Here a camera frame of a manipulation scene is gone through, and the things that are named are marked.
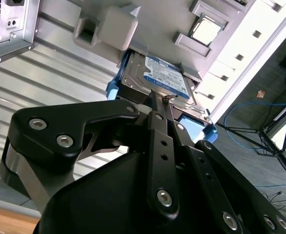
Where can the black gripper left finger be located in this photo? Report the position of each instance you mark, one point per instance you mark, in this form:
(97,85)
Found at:
(60,122)

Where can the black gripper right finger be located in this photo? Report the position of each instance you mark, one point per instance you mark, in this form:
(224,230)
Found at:
(206,165)

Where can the hard disk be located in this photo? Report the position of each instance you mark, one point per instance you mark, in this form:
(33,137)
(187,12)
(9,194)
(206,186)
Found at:
(167,75)

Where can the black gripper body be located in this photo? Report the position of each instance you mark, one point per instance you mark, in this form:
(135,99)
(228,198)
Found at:
(96,207)

